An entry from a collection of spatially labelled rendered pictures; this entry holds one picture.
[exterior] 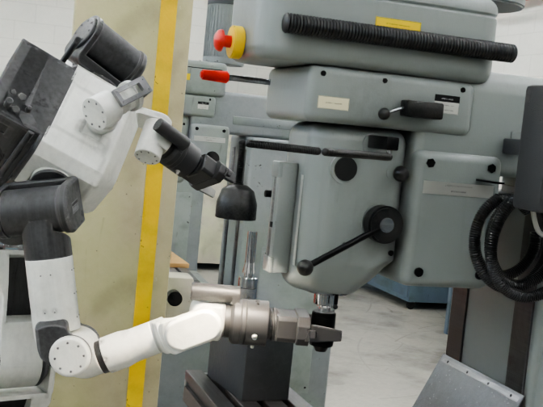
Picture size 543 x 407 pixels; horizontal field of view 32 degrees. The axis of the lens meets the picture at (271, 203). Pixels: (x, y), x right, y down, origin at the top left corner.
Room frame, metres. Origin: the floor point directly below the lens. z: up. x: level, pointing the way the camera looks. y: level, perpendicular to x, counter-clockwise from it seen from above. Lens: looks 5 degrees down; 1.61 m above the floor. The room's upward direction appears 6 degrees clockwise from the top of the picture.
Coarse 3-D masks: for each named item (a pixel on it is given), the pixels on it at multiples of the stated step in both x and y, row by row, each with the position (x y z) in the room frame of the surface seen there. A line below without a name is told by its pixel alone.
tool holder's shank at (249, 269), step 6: (252, 234) 2.25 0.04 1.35; (252, 240) 2.25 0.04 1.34; (246, 246) 2.26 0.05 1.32; (252, 246) 2.25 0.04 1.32; (246, 252) 2.26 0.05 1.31; (252, 252) 2.25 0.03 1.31; (246, 258) 2.25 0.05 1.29; (252, 258) 2.25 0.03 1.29; (246, 264) 2.25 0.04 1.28; (252, 264) 2.25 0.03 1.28; (246, 270) 2.25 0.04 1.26; (252, 270) 2.25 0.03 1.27; (246, 276) 2.25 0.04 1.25; (252, 276) 2.26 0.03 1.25
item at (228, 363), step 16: (224, 352) 2.21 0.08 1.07; (240, 352) 2.12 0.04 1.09; (256, 352) 2.10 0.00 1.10; (272, 352) 2.12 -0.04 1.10; (288, 352) 2.14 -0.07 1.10; (208, 368) 2.28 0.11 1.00; (224, 368) 2.20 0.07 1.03; (240, 368) 2.11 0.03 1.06; (256, 368) 2.11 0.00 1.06; (272, 368) 2.12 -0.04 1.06; (288, 368) 2.14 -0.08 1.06; (224, 384) 2.19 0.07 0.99; (240, 384) 2.11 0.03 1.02; (256, 384) 2.11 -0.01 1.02; (272, 384) 2.13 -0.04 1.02; (288, 384) 2.14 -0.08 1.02; (240, 400) 2.10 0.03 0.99; (256, 400) 2.11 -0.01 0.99; (272, 400) 2.13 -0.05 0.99
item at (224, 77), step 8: (200, 72) 1.82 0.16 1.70; (208, 72) 1.82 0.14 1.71; (216, 72) 1.82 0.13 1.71; (224, 72) 1.83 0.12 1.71; (208, 80) 1.82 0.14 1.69; (216, 80) 1.82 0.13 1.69; (224, 80) 1.83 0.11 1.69; (232, 80) 1.84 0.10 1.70; (240, 80) 1.84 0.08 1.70; (248, 80) 1.85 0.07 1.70; (256, 80) 1.85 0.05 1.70; (264, 80) 1.86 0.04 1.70
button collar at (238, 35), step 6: (234, 30) 1.72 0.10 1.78; (240, 30) 1.72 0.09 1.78; (234, 36) 1.71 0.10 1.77; (240, 36) 1.71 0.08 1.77; (234, 42) 1.71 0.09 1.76; (240, 42) 1.71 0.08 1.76; (228, 48) 1.74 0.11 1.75; (234, 48) 1.71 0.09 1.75; (240, 48) 1.71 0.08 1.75; (228, 54) 1.74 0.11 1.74; (234, 54) 1.72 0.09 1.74; (240, 54) 1.72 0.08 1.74
